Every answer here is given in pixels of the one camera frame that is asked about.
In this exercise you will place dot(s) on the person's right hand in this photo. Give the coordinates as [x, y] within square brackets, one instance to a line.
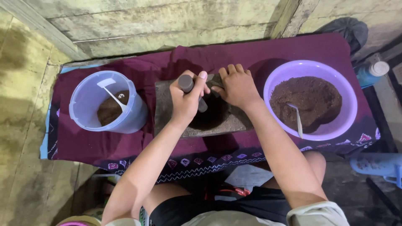
[238, 89]

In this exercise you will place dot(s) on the person's left hand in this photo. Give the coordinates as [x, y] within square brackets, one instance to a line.
[183, 100]

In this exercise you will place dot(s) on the dark stone pestle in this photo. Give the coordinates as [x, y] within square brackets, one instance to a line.
[186, 83]

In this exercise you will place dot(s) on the grey stone mortar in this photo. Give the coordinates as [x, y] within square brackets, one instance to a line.
[226, 121]

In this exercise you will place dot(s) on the metal spoon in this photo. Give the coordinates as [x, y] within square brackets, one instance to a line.
[298, 121]

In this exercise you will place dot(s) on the white plastic spoon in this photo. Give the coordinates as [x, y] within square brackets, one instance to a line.
[114, 97]

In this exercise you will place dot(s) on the brown powder in bowl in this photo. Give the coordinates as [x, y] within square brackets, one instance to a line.
[314, 97]

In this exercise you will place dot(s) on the brown powder in jar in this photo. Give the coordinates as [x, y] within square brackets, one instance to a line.
[108, 113]

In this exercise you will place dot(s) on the clear plastic jar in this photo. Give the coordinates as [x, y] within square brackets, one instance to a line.
[91, 100]

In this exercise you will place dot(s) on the maroon patterned cloth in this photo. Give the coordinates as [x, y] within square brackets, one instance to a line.
[103, 147]

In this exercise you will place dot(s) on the person's left leg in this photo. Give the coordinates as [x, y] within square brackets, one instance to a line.
[166, 194]

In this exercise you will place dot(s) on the person's leg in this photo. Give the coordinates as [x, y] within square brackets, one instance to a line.
[315, 166]
[166, 194]

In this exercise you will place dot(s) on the red and black object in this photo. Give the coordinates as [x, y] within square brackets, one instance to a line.
[229, 191]

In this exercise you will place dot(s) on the purple plastic bowl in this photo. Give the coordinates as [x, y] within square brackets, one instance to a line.
[347, 94]

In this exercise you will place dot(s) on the person's right leg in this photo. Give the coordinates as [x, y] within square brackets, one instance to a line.
[315, 166]

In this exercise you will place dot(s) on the person's black shorts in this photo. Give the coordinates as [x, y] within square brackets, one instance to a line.
[219, 208]

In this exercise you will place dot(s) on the black plastic bag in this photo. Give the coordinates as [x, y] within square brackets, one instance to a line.
[348, 31]

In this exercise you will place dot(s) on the blue bottle with white cap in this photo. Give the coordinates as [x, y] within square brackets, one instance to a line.
[369, 75]

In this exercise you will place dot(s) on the person's pale shirt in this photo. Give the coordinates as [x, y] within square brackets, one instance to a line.
[317, 216]

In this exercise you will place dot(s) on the light blue plastic stool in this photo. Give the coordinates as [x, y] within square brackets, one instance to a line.
[377, 164]

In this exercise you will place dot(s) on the round pale lid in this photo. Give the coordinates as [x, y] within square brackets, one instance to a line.
[78, 220]

